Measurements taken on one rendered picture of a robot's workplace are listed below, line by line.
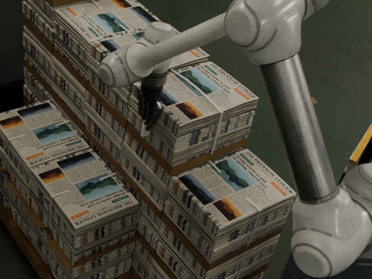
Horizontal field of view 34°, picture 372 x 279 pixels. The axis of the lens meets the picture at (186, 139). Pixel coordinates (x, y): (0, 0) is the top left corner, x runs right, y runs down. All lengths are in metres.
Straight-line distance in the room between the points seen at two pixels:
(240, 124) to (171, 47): 0.62
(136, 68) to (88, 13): 0.85
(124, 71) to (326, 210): 0.71
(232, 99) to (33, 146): 0.88
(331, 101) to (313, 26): 1.10
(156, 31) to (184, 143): 0.43
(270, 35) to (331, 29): 3.97
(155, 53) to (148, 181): 0.69
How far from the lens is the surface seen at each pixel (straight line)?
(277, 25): 1.41
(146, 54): 1.76
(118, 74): 1.79
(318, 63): 4.79
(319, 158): 1.53
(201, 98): 2.18
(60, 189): 2.42
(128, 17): 2.60
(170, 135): 2.08
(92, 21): 2.54
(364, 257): 1.87
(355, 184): 1.71
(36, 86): 3.00
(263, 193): 2.21
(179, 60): 2.35
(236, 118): 2.22
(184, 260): 2.31
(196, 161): 2.21
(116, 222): 2.38
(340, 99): 4.45
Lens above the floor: 2.29
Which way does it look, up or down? 39 degrees down
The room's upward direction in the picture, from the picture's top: 12 degrees clockwise
